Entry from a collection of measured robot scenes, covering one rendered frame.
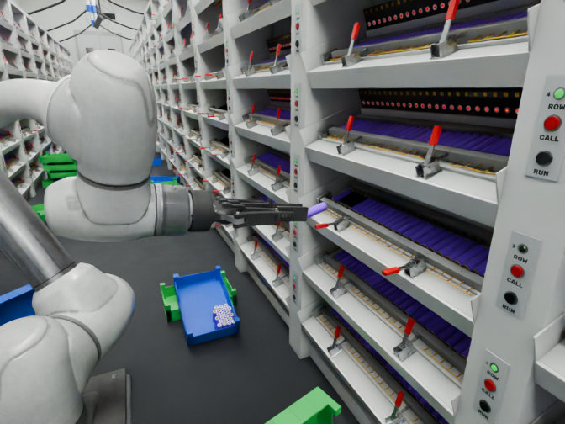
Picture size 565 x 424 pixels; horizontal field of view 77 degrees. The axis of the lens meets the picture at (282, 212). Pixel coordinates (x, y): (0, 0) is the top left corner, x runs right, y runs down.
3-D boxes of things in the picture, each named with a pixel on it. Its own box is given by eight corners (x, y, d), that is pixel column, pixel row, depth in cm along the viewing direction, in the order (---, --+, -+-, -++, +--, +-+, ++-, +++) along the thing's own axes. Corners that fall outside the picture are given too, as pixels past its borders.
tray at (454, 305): (477, 341, 60) (472, 300, 56) (307, 224, 112) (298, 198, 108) (557, 281, 65) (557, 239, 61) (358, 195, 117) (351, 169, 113)
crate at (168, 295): (167, 322, 148) (165, 306, 146) (161, 298, 166) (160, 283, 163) (237, 305, 160) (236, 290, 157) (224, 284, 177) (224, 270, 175)
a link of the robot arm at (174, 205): (151, 178, 64) (186, 180, 67) (150, 226, 66) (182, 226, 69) (158, 190, 56) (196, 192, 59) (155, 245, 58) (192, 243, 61)
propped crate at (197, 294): (239, 332, 142) (240, 320, 137) (187, 347, 134) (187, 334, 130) (219, 277, 163) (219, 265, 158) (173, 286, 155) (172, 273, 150)
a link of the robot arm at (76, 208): (153, 254, 60) (161, 189, 53) (43, 258, 53) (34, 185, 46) (148, 214, 68) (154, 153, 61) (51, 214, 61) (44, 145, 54)
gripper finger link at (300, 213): (276, 205, 70) (277, 206, 70) (307, 206, 73) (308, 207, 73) (273, 219, 71) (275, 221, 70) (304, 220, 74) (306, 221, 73)
